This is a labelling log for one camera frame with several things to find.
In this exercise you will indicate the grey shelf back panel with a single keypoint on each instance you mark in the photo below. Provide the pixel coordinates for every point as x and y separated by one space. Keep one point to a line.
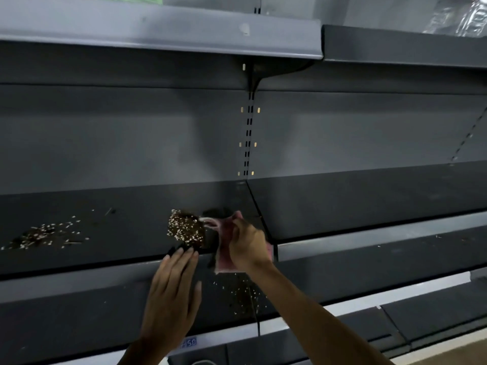
361 125
114 129

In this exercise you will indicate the person's left forearm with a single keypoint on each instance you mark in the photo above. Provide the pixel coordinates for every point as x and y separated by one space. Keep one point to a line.
150 353

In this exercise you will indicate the pile of swept grains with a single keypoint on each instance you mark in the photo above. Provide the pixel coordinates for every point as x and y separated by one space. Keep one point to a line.
185 228

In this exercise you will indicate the person's right hand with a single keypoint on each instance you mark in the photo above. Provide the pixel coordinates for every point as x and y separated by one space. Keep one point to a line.
249 248

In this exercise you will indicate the metal shelf with white strip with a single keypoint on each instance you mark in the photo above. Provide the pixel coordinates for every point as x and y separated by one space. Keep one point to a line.
76 319

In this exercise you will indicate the person's right forearm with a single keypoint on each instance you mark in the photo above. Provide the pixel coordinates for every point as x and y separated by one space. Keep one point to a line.
312 323

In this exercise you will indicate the dark base shelf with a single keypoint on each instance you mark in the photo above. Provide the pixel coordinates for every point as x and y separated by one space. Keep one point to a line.
418 315

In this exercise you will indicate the person's left thumb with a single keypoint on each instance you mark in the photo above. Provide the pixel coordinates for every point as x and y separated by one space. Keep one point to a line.
198 296

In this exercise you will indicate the person's left hand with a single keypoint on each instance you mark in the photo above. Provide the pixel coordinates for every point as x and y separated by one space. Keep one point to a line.
169 300

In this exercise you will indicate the light grey metal shelf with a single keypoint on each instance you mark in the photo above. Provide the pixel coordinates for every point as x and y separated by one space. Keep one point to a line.
159 28

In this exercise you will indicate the person's left middle finger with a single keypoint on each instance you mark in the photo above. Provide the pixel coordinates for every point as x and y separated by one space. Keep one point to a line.
185 262

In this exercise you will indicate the dark shelf bracket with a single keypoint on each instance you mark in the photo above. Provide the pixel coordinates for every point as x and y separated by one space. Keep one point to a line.
274 68

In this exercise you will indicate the spilled grains with dust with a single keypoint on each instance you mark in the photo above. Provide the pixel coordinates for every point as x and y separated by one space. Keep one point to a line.
241 294

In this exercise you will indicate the clear plastic packet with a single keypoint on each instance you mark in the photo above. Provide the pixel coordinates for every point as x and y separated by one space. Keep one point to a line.
460 15

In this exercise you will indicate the dusty dark metal shelf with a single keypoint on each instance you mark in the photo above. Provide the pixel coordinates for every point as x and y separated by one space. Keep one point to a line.
114 224

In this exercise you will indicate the pink cleaning cloth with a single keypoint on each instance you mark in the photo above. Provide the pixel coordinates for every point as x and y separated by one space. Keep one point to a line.
222 243

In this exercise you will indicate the person's right fingers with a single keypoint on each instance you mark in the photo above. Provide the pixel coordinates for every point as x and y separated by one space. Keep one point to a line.
236 229

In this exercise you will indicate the blue price label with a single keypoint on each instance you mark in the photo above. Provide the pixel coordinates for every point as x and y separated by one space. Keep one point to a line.
189 342

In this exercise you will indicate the person's left little finger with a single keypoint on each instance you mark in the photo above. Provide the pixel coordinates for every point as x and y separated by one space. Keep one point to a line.
163 269

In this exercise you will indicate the black dustpan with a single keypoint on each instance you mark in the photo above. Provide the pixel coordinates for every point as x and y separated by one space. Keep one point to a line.
207 239

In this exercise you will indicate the dark grey metal shelf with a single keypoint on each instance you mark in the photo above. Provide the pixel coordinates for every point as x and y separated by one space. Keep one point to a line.
361 197
403 47

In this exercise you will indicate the scattered grains on shelf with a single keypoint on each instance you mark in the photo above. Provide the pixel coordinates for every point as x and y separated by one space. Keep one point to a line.
42 233

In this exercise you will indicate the slotted shelf upright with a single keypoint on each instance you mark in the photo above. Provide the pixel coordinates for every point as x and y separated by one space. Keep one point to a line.
470 134
249 125

